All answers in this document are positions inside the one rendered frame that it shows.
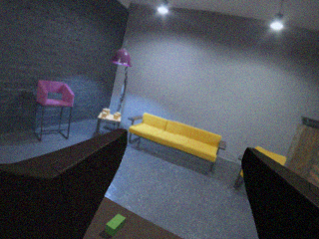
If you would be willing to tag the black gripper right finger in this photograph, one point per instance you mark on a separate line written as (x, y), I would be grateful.
(285, 205)

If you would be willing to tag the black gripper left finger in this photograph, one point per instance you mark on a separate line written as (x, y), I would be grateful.
(56, 195)

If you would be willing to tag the small green block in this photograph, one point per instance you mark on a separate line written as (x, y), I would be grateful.
(116, 223)

